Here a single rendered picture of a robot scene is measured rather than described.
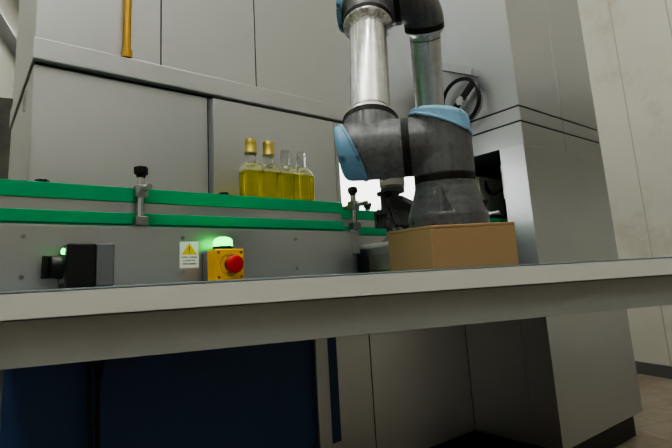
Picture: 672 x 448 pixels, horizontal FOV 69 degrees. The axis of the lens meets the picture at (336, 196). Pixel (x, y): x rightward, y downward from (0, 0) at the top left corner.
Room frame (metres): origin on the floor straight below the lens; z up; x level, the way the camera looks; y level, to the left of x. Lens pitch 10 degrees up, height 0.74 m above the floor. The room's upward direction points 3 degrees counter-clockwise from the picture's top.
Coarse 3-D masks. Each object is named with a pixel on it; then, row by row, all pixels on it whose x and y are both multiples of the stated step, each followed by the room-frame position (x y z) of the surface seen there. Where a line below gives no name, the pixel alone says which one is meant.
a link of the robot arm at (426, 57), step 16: (400, 0) 1.01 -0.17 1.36; (416, 0) 1.01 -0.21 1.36; (432, 0) 1.03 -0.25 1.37; (416, 16) 1.04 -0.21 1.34; (432, 16) 1.04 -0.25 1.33; (416, 32) 1.07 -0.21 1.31; (432, 32) 1.06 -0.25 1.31; (416, 48) 1.11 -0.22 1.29; (432, 48) 1.10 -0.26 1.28; (416, 64) 1.14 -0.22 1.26; (432, 64) 1.12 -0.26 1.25; (416, 80) 1.17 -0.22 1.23; (432, 80) 1.15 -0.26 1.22; (416, 96) 1.20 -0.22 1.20; (432, 96) 1.18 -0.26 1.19
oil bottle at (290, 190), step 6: (282, 168) 1.40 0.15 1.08; (288, 168) 1.41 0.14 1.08; (294, 168) 1.42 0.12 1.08; (282, 174) 1.40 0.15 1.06; (288, 174) 1.40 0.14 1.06; (294, 174) 1.42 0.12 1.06; (282, 180) 1.40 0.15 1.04; (288, 180) 1.40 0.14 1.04; (294, 180) 1.42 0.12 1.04; (282, 186) 1.40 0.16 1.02; (288, 186) 1.40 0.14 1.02; (294, 186) 1.42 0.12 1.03; (282, 192) 1.40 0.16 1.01; (288, 192) 1.40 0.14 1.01; (294, 192) 1.41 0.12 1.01; (288, 198) 1.40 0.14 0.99; (294, 198) 1.41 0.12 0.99
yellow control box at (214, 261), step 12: (204, 252) 1.09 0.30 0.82; (216, 252) 1.05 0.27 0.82; (228, 252) 1.07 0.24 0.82; (240, 252) 1.09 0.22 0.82; (204, 264) 1.09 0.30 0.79; (216, 264) 1.05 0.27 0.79; (204, 276) 1.09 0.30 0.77; (216, 276) 1.05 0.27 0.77; (228, 276) 1.07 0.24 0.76; (240, 276) 1.09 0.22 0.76
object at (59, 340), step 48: (480, 288) 0.88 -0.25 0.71; (528, 288) 0.91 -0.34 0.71; (576, 288) 0.95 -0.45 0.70; (624, 288) 0.99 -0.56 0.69; (0, 336) 0.64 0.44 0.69; (48, 336) 0.66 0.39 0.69; (96, 336) 0.67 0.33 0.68; (144, 336) 0.69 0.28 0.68; (192, 336) 0.72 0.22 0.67; (240, 336) 0.74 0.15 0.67; (288, 336) 0.76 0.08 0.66; (336, 336) 0.79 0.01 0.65; (0, 384) 0.66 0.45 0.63
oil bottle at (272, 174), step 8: (264, 168) 1.36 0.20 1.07; (272, 168) 1.37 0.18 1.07; (264, 176) 1.36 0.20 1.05; (272, 176) 1.37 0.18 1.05; (280, 176) 1.39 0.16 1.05; (264, 184) 1.36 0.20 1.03; (272, 184) 1.37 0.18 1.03; (280, 184) 1.39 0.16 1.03; (264, 192) 1.36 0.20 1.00; (272, 192) 1.37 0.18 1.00; (280, 192) 1.39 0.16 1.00
